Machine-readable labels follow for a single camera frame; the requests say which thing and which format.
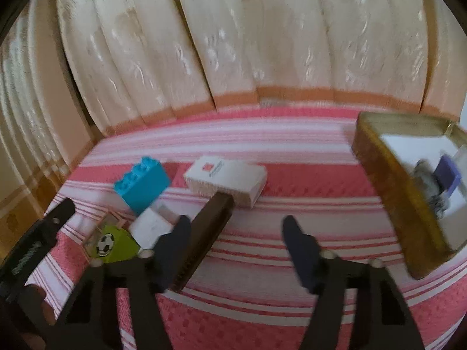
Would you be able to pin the white charger plug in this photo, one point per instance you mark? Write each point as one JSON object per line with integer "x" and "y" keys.
{"x": 147, "y": 228}

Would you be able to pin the cream curtain with orange bands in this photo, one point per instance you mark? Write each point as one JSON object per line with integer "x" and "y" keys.
{"x": 33, "y": 116}

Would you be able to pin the dark brown rectangular block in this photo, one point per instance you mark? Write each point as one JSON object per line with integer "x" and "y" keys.
{"x": 211, "y": 226}

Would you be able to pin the pink white striped cover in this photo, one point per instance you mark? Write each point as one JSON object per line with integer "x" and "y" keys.
{"x": 292, "y": 160}

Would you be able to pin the blue toy building block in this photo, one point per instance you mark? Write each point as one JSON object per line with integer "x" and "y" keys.
{"x": 140, "y": 186}

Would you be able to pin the purple cube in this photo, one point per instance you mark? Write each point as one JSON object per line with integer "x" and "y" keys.
{"x": 448, "y": 175}

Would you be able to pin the person's left hand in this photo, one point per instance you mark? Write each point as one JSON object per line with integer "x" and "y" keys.
{"x": 34, "y": 310}

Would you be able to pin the white cardboard box red logo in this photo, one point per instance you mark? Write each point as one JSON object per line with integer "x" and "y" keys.
{"x": 230, "y": 177}

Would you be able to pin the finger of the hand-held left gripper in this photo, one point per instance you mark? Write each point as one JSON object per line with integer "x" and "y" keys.
{"x": 54, "y": 222}

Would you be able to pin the golden tin box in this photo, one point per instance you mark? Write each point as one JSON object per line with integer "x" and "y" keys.
{"x": 386, "y": 197}

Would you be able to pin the green soccer ball toy block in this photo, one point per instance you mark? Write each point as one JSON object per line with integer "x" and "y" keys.
{"x": 116, "y": 248}

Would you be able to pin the cream floral curtain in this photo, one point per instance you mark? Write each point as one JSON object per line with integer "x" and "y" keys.
{"x": 255, "y": 36}

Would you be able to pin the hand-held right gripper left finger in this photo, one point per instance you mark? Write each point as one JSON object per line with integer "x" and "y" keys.
{"x": 175, "y": 251}

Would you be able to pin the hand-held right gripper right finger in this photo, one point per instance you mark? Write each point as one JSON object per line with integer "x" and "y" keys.
{"x": 302, "y": 255}

